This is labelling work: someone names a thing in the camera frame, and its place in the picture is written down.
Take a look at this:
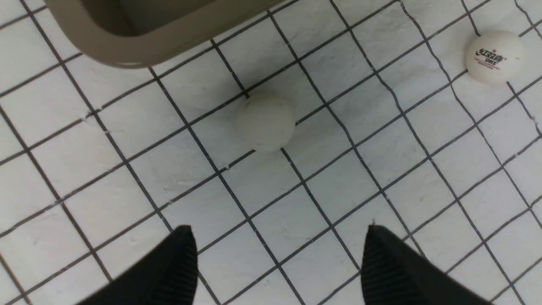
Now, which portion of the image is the white grid-pattern tablecloth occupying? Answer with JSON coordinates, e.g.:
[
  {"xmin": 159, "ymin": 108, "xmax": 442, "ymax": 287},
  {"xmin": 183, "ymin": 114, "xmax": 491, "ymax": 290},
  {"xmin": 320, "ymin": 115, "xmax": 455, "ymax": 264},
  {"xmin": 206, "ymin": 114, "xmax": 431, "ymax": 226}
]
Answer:
[{"xmin": 1, "ymin": 0, "xmax": 541, "ymax": 305}]

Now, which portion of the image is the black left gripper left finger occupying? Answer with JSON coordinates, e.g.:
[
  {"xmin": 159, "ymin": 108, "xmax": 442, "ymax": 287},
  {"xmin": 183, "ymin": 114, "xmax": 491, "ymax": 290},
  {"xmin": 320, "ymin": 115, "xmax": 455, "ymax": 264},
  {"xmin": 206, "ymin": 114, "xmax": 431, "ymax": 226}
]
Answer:
[{"xmin": 80, "ymin": 225, "xmax": 198, "ymax": 305}]

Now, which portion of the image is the olive plastic storage bin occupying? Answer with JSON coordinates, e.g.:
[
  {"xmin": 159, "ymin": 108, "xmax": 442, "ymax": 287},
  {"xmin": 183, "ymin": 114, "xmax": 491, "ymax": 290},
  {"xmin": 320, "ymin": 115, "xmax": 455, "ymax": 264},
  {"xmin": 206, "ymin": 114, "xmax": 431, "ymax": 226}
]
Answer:
[{"xmin": 46, "ymin": 0, "xmax": 279, "ymax": 68}]

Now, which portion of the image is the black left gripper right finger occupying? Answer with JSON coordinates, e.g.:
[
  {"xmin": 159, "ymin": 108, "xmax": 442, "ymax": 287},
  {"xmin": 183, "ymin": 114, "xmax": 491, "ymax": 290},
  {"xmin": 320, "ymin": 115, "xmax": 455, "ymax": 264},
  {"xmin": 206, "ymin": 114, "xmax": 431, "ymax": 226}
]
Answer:
[{"xmin": 361, "ymin": 225, "xmax": 489, "ymax": 305}]

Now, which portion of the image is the plain white ping-pong ball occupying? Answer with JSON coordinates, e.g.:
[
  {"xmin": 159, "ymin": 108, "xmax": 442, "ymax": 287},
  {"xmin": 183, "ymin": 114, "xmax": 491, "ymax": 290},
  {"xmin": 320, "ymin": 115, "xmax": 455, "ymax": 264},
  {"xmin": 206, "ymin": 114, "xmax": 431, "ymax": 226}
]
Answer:
[{"xmin": 236, "ymin": 94, "xmax": 296, "ymax": 153}]

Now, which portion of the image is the white ping-pong ball red logo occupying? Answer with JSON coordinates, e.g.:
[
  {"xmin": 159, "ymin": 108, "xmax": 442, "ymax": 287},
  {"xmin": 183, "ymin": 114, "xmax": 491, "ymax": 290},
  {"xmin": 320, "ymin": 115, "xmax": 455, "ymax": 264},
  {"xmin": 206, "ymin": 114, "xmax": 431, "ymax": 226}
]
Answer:
[{"xmin": 465, "ymin": 30, "xmax": 527, "ymax": 84}]

